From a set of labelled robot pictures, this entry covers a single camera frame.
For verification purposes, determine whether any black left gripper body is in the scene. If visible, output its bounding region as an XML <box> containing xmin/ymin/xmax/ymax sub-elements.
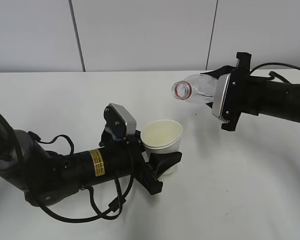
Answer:
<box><xmin>99</xmin><ymin>131</ymin><xmax>163</xmax><ymax>195</ymax></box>

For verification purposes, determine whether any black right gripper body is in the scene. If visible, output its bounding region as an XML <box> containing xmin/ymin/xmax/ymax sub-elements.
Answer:
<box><xmin>221</xmin><ymin>52</ymin><xmax>259</xmax><ymax>131</ymax></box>

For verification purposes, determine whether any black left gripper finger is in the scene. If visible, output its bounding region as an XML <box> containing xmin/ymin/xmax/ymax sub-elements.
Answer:
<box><xmin>148</xmin><ymin>151</ymin><xmax>182</xmax><ymax>180</ymax></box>

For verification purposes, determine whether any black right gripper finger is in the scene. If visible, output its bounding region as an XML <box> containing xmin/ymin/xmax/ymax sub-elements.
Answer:
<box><xmin>199</xmin><ymin>65</ymin><xmax>236</xmax><ymax>79</ymax></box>

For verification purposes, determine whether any clear plastic water bottle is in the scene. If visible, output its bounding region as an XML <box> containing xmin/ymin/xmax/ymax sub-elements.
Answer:
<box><xmin>171</xmin><ymin>73</ymin><xmax>218</xmax><ymax>104</ymax></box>

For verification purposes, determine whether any white paper cup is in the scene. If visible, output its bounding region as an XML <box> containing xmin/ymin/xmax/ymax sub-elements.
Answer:
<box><xmin>140</xmin><ymin>119</ymin><xmax>183</xmax><ymax>176</ymax></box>

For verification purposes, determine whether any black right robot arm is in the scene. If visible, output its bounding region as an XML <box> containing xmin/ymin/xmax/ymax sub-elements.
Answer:
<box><xmin>206</xmin><ymin>52</ymin><xmax>300</xmax><ymax>132</ymax></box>

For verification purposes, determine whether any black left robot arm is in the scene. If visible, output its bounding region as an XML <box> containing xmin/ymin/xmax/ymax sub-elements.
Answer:
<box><xmin>0</xmin><ymin>103</ymin><xmax>182</xmax><ymax>206</ymax></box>

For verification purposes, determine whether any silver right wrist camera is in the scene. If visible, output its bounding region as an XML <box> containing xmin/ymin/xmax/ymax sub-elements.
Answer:
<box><xmin>211</xmin><ymin>73</ymin><xmax>231</xmax><ymax>124</ymax></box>

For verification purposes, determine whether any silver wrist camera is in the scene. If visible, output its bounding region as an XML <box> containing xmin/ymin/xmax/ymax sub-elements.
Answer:
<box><xmin>211</xmin><ymin>73</ymin><xmax>231</xmax><ymax>124</ymax></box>
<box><xmin>103</xmin><ymin>103</ymin><xmax>137</xmax><ymax>141</ymax></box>

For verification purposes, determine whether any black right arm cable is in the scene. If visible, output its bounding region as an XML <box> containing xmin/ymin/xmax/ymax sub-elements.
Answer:
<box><xmin>248</xmin><ymin>62</ymin><xmax>300</xmax><ymax>87</ymax></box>

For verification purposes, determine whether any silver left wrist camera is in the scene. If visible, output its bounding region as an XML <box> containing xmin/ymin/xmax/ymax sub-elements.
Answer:
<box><xmin>103</xmin><ymin>103</ymin><xmax>137</xmax><ymax>141</ymax></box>

